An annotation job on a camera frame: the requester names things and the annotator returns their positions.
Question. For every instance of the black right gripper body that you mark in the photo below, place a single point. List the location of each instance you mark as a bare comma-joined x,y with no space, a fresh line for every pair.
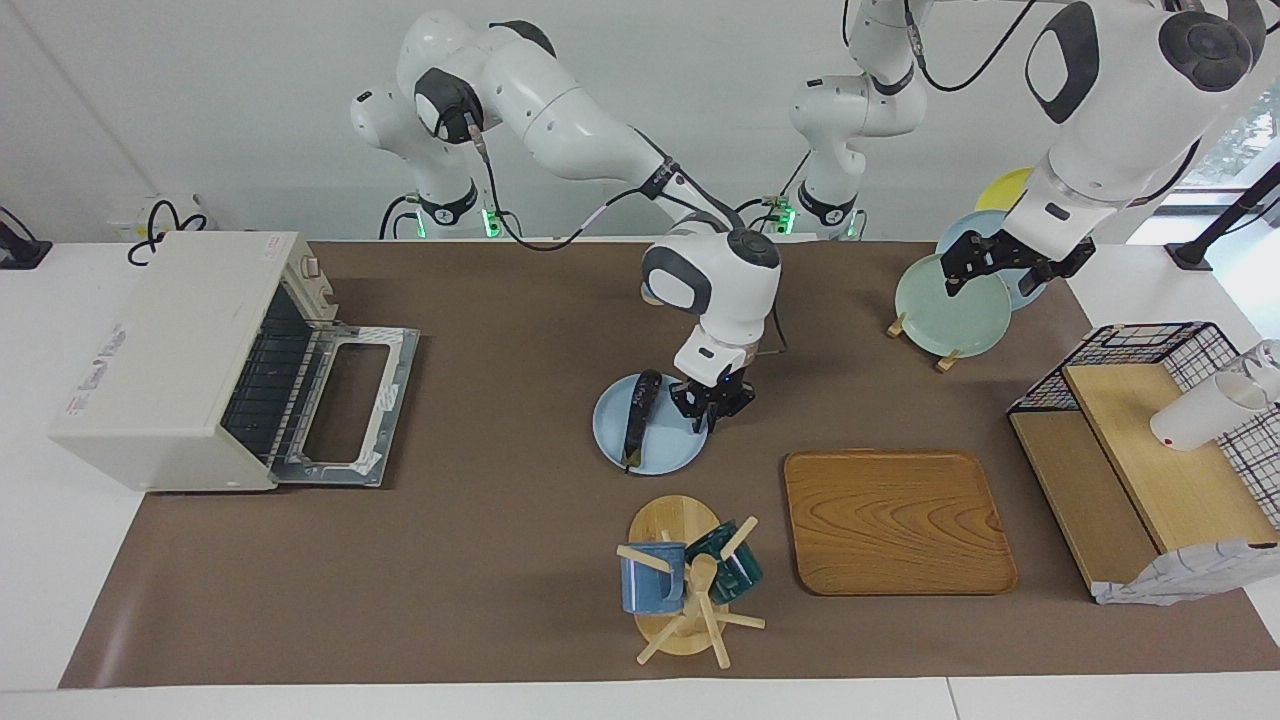
715,392

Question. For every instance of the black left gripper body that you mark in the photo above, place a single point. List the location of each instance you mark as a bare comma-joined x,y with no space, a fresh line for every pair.
1010,252

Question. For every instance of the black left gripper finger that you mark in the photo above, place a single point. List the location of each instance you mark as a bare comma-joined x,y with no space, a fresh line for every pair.
1031,283
953,285

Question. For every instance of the dark purple eggplant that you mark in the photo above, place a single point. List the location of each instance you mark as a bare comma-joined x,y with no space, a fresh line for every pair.
640,415

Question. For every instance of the glass oven door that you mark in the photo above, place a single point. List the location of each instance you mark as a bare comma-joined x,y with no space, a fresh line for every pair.
393,400

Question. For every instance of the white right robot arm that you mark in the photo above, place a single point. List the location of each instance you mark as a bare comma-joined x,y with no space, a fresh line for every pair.
560,110

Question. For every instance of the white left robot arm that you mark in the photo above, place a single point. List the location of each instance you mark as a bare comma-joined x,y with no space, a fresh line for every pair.
1120,130

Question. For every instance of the cream toaster oven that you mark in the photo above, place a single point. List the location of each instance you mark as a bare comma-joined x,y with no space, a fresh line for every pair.
150,350

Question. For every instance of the pale green plate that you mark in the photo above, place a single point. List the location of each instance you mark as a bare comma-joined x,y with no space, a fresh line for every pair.
950,320

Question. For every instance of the racked light blue plate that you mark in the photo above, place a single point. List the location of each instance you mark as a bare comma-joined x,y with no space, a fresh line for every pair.
970,225

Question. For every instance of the yellow plate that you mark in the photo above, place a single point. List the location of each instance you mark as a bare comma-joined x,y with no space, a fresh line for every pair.
1000,190

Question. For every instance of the wooden plate rack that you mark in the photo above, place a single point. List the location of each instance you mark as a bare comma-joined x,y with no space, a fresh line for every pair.
946,362

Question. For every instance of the wooden mug tree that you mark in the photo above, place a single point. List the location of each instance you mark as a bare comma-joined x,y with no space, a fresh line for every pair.
670,520

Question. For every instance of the black angled stand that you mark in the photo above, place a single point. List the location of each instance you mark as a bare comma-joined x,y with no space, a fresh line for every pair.
1190,255

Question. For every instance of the dark green mug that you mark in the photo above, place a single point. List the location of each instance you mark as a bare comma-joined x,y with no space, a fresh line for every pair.
745,580

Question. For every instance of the wooden tray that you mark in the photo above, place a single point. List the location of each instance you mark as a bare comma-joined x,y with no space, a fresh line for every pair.
840,530

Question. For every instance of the blue mug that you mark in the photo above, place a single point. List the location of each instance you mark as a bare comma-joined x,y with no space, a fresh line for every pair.
645,590

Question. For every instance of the white cup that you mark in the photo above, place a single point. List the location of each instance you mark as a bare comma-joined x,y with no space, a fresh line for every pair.
1195,420

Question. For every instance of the clear glass cup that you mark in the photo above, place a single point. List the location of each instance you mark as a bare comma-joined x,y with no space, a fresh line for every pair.
1265,365

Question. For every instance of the window with greenery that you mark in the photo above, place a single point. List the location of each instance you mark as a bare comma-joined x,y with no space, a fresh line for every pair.
1240,140

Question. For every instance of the brown table mat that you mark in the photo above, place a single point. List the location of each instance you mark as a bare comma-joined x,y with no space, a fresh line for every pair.
450,550

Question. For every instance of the white marbled cloth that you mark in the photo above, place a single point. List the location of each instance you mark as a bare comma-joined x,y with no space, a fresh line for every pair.
1180,575

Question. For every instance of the white power strip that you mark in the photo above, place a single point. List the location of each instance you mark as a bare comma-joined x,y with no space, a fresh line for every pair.
125,225

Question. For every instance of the black table clamp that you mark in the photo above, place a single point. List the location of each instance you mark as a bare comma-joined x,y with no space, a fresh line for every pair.
20,255

